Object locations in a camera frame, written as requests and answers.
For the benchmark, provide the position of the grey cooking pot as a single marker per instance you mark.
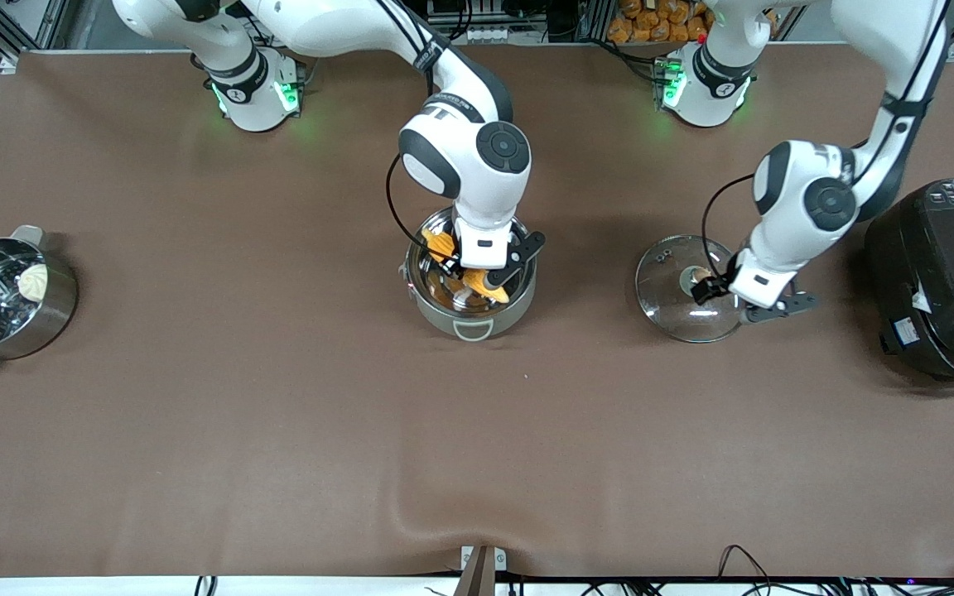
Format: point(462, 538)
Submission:
point(444, 323)

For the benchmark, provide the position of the orange packaged snacks pile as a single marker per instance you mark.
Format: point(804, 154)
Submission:
point(659, 25)

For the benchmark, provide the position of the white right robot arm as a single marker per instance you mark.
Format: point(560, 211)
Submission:
point(469, 178)

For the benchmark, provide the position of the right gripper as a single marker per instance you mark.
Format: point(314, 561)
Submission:
point(472, 273)

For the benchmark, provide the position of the glass pot lid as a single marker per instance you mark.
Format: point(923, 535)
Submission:
point(667, 298)

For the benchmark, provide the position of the small white power strip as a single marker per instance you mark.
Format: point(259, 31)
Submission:
point(485, 36)

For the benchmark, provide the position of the metal stand bracket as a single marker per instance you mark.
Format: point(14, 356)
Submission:
point(500, 560)

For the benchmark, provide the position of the yellow corn cob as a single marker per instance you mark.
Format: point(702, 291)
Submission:
point(441, 246)

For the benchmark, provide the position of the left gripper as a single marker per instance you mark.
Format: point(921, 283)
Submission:
point(715, 288)

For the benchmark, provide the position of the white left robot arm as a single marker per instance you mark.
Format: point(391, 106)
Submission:
point(792, 190)

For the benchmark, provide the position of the white steamed bun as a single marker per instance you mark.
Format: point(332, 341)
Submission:
point(32, 281)

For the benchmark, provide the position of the brown table mat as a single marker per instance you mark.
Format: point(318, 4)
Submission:
point(477, 455)

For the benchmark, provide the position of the steel steamer pot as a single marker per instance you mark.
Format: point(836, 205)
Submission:
point(55, 319)

